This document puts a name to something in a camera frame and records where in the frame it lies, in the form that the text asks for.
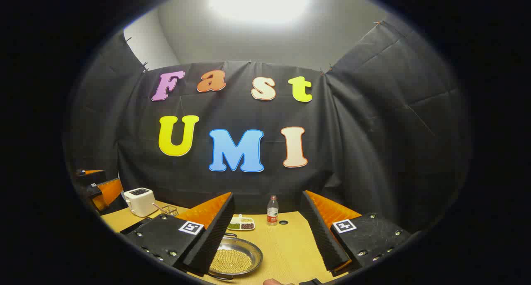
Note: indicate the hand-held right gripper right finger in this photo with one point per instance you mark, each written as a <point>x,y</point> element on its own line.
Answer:
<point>323,235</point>

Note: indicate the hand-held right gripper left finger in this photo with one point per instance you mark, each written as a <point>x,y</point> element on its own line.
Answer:
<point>211,235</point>

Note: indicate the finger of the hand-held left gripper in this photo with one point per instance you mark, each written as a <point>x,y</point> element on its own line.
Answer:
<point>108,193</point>
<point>89,177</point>

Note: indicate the pile of soybeans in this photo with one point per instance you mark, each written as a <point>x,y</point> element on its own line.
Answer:
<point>231,261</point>

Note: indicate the stainless steel pot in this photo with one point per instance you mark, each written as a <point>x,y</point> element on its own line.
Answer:
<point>249,248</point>

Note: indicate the white divided bean dish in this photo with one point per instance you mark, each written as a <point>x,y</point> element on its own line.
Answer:
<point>241,224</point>

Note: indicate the white toaster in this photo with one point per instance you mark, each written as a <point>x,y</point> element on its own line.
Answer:
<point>140,202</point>

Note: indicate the pink straw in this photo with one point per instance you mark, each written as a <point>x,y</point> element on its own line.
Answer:
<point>158,207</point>

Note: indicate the clear plastic water bottle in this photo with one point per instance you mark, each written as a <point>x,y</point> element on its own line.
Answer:
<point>272,214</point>

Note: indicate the black backdrop cloth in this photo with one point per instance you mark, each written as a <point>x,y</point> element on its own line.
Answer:
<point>232,110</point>

